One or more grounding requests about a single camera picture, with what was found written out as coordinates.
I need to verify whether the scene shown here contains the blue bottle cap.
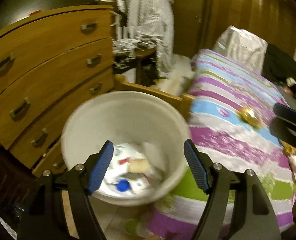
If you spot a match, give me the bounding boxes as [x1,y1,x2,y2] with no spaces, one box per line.
[116,179,131,192]

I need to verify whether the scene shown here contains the gold cardboard box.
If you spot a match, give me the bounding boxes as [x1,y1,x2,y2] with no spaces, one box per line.
[281,141,296,166]

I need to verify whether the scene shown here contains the white medicine carton box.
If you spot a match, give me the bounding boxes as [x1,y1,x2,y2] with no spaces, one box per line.
[104,144,151,197]

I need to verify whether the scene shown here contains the pale yellow sponge block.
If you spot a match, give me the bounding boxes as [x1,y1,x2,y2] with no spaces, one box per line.
[128,159,152,173]

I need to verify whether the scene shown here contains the white plastic trash bucket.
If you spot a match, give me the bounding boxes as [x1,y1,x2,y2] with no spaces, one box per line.
[61,91,190,206]

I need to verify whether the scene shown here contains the gold foil candy wrapper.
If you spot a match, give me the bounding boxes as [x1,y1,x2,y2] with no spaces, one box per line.
[238,106,262,129]

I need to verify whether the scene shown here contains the black cloth pile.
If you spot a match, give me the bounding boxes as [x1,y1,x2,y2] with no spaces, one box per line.
[261,43,296,83]

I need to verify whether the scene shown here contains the colourful striped floral bedsheet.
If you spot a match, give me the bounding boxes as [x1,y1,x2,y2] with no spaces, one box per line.
[147,48,296,240]

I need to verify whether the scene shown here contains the silver cloth covered chair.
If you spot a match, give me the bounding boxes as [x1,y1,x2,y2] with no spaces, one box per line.
[213,25,268,74]

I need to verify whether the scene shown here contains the dark wooden wardrobe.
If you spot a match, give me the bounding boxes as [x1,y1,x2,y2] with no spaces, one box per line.
[203,0,296,56]

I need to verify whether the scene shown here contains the wooden chest of drawers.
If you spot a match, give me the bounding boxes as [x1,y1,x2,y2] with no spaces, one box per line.
[0,5,114,176]

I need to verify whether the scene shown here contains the dark wooden door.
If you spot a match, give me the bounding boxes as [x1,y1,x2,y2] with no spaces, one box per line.
[172,0,206,57]

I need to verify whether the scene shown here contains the striped grey white cloth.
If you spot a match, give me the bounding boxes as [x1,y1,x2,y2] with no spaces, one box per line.
[116,0,175,79]

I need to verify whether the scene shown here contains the white cables bundle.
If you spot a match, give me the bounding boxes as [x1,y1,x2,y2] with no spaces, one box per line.
[111,24,144,58]

